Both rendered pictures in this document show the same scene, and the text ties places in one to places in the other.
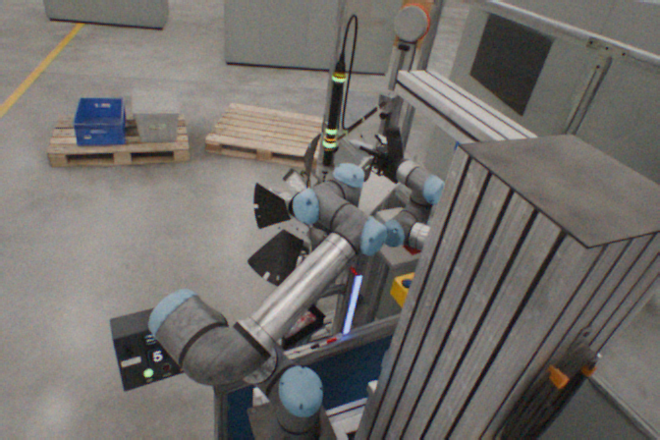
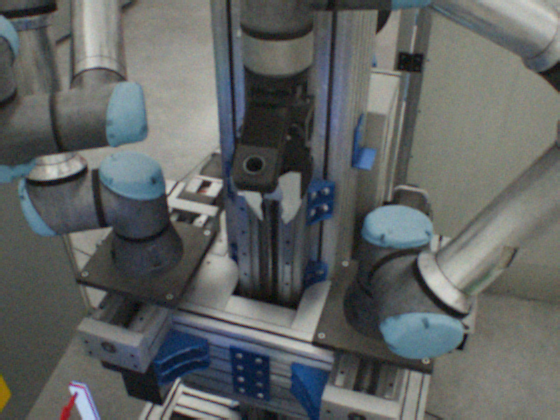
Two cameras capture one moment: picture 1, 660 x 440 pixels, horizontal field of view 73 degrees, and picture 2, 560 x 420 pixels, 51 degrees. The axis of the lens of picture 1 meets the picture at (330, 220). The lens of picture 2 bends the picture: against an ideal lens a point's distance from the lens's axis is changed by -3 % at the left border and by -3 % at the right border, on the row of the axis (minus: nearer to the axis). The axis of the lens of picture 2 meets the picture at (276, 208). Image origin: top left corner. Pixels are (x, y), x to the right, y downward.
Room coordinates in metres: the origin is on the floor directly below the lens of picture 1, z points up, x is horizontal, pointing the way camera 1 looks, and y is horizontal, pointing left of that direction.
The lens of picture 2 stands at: (1.34, 0.40, 1.93)
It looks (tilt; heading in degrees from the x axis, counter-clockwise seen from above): 41 degrees down; 226
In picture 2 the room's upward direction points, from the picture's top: straight up
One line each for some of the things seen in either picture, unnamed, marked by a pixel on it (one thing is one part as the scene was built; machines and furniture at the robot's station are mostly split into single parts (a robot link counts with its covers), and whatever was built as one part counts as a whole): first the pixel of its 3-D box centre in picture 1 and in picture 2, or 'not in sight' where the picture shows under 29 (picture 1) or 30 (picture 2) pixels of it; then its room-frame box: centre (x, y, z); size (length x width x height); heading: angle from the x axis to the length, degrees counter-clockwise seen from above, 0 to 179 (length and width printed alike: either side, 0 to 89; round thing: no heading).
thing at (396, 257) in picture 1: (391, 241); not in sight; (1.91, -0.35, 0.85); 0.36 x 0.24 x 0.03; 33
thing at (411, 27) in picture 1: (412, 23); not in sight; (2.18, -0.22, 1.88); 0.16 x 0.07 x 0.16; 68
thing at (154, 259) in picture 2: not in sight; (144, 235); (0.92, -0.43, 1.09); 0.15 x 0.15 x 0.10
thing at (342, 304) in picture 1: (348, 284); not in sight; (1.81, -0.16, 0.58); 0.09 x 0.05 x 1.15; 33
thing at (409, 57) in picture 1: (371, 201); not in sight; (2.18, -0.22, 0.90); 0.08 x 0.06 x 1.80; 68
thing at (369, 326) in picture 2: (296, 421); (386, 291); (0.68, 0.00, 1.09); 0.15 x 0.15 x 0.10
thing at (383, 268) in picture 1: (376, 297); not in sight; (1.91, -0.35, 0.42); 0.04 x 0.04 x 0.83; 33
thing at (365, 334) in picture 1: (323, 349); not in sight; (1.16, -0.06, 0.82); 0.90 x 0.04 x 0.08; 123
